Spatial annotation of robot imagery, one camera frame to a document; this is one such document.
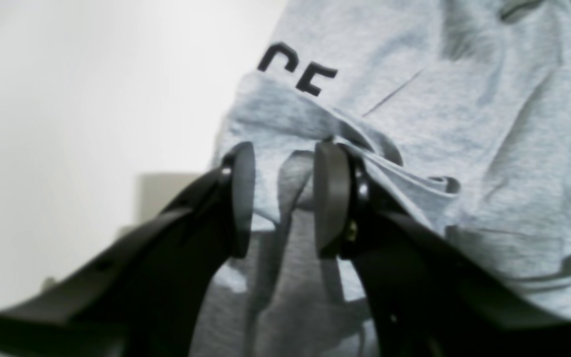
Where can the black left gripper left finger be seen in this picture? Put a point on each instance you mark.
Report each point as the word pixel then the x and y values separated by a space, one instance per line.
pixel 141 296

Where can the grey T-shirt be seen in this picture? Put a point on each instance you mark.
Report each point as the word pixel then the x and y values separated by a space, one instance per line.
pixel 462 110

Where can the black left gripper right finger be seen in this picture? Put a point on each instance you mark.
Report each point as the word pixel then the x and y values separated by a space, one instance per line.
pixel 426 298

